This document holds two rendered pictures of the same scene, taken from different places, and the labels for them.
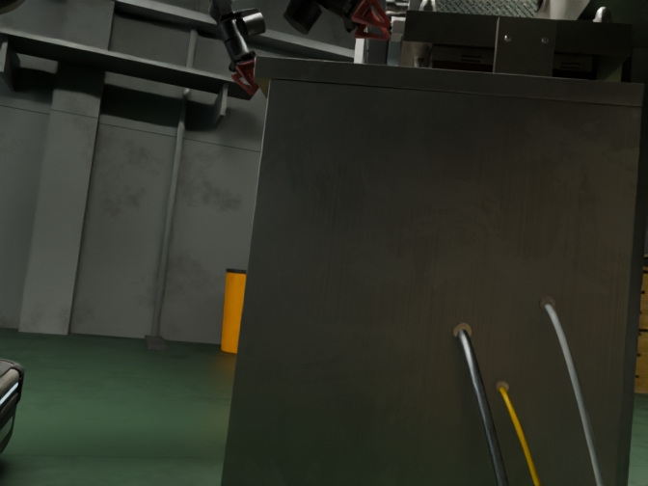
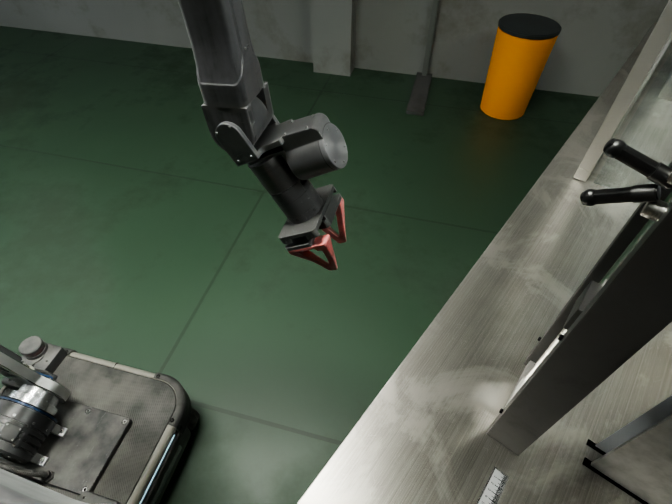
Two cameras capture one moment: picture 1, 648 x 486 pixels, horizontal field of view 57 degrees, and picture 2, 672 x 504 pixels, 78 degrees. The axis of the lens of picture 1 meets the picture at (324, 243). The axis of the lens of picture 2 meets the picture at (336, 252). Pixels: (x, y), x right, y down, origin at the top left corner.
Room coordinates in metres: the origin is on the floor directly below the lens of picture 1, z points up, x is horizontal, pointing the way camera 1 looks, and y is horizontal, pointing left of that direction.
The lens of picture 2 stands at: (1.31, 0.02, 1.54)
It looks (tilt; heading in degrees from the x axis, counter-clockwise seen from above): 49 degrees down; 33
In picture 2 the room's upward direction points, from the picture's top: straight up
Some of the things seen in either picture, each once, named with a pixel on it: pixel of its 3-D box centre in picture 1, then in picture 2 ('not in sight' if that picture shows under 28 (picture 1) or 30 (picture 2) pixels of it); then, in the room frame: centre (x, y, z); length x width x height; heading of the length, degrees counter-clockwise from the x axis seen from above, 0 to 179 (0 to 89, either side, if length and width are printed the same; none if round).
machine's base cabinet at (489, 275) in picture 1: (400, 316); not in sight; (2.25, -0.31, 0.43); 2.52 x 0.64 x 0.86; 174
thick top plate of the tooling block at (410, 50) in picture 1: (506, 50); not in sight; (1.12, -0.31, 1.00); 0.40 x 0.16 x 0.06; 84
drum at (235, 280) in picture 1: (247, 310); (514, 69); (4.22, 0.48, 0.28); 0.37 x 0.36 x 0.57; 108
